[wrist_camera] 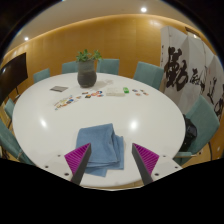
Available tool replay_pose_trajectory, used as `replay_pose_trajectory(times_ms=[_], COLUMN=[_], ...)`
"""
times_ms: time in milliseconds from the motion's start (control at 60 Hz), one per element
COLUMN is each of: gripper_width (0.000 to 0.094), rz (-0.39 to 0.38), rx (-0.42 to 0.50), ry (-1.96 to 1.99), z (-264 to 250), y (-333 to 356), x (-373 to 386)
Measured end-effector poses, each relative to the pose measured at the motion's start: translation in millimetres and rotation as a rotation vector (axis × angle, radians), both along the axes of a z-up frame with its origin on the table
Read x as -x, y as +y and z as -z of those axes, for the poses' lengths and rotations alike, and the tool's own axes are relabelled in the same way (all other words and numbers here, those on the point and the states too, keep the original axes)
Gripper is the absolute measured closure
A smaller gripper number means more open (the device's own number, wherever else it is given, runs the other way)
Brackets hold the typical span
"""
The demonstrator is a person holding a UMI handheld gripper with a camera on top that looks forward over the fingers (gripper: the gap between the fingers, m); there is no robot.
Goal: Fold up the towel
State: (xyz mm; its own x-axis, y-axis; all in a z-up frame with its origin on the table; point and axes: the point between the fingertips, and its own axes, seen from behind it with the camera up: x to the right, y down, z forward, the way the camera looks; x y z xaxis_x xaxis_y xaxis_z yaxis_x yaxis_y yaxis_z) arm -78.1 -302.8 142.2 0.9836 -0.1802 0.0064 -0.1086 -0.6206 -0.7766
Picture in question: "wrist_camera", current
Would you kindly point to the potted plant in dark vase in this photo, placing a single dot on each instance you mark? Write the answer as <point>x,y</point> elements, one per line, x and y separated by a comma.
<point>87,75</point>

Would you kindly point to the loose colourful round stickers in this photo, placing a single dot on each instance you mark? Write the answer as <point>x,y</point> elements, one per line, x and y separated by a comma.
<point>94,94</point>

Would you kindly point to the white sheet with colourful stickers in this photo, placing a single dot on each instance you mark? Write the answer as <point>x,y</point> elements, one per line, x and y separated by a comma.
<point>66,101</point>

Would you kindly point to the blue towel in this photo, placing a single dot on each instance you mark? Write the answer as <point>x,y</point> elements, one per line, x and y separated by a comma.
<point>100,146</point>

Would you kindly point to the small scattered stickers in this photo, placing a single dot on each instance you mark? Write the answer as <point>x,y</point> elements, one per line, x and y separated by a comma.
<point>140,92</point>

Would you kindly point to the white calligraphy folding screen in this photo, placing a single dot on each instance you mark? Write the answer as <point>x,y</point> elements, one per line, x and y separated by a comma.
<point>183,63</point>

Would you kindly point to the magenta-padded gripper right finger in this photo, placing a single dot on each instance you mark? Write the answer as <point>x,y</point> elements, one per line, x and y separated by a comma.
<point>146,160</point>

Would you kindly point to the small green object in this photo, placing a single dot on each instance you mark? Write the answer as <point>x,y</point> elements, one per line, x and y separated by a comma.
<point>126,90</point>

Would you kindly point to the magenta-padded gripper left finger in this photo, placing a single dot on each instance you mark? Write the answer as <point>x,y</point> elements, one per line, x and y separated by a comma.
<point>78,158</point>

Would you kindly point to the ceiling lights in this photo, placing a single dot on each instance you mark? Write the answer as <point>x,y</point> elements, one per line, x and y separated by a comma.
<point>143,9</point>

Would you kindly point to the white flat box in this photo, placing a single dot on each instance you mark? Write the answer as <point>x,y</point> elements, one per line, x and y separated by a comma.
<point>115,92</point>

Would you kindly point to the teal chairs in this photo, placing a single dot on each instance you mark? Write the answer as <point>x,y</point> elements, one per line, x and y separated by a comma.
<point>148,73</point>

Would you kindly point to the black television screen on stand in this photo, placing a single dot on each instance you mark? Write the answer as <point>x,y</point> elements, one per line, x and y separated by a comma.
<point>11,78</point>

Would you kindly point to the black bag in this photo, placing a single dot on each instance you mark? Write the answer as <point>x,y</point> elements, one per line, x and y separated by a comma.
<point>190,133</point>

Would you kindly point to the dark grey flat pad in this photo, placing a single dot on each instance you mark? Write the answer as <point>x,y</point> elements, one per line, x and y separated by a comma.
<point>59,88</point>

